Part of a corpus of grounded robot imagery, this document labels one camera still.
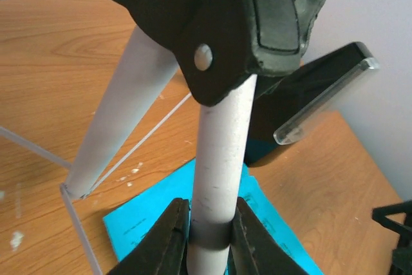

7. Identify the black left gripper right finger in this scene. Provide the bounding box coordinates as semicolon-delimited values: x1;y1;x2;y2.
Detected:
227;197;308;275

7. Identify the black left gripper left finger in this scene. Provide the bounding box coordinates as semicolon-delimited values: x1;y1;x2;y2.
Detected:
108;198;189;275

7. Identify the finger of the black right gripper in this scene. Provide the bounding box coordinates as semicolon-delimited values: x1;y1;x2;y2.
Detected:
371;200;411;275

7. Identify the blue sheet music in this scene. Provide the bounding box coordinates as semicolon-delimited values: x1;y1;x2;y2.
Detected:
103;159;323;274

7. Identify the white tripod music stand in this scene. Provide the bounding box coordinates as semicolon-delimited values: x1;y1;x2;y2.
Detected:
0;0;328;275

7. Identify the black metronome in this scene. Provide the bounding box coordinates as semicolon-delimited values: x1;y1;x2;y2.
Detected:
244;42;374;166

